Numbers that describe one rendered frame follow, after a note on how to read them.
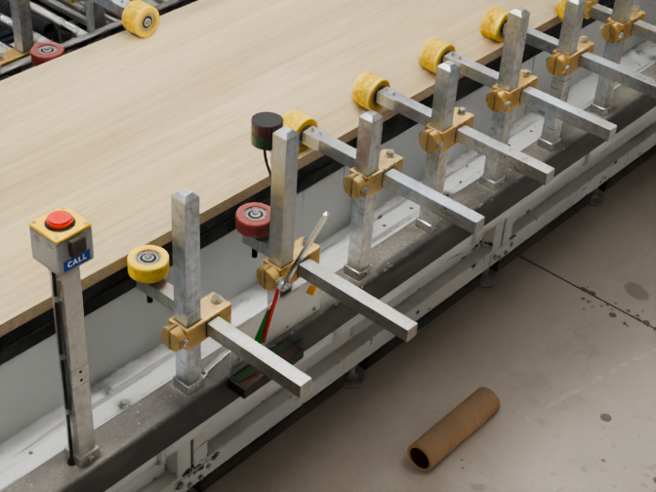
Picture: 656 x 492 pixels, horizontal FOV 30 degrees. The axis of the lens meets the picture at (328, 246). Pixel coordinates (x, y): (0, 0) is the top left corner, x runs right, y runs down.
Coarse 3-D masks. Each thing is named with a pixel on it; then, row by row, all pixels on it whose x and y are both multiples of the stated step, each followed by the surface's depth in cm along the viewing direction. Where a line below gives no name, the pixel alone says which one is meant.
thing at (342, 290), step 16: (256, 240) 248; (304, 272) 243; (320, 272) 241; (320, 288) 241; (336, 288) 238; (352, 288) 237; (352, 304) 236; (368, 304) 234; (384, 304) 234; (384, 320) 232; (400, 320) 230; (400, 336) 231
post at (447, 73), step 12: (444, 72) 257; (456, 72) 258; (444, 84) 258; (456, 84) 260; (444, 96) 260; (432, 108) 263; (444, 108) 261; (432, 120) 265; (444, 120) 263; (432, 156) 270; (444, 156) 270; (432, 168) 271; (444, 168) 273; (432, 180) 273; (444, 180) 275; (420, 216) 281; (432, 216) 279
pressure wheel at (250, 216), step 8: (240, 208) 249; (248, 208) 249; (256, 208) 249; (264, 208) 249; (240, 216) 246; (248, 216) 247; (256, 216) 247; (264, 216) 247; (240, 224) 246; (248, 224) 245; (256, 224) 245; (264, 224) 245; (240, 232) 247; (248, 232) 246; (256, 232) 246; (264, 232) 246; (256, 256) 254
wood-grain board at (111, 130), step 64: (256, 0) 325; (320, 0) 327; (384, 0) 330; (448, 0) 332; (512, 0) 334; (64, 64) 292; (128, 64) 294; (192, 64) 296; (256, 64) 298; (320, 64) 299; (384, 64) 301; (0, 128) 269; (64, 128) 270; (128, 128) 272; (192, 128) 273; (320, 128) 276; (0, 192) 249; (64, 192) 251; (128, 192) 252; (256, 192) 259; (0, 256) 233; (0, 320) 218
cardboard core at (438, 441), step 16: (464, 400) 328; (480, 400) 327; (496, 400) 329; (448, 416) 322; (464, 416) 322; (480, 416) 324; (432, 432) 316; (448, 432) 317; (464, 432) 320; (416, 448) 318; (432, 448) 312; (448, 448) 316; (416, 464) 316; (432, 464) 312
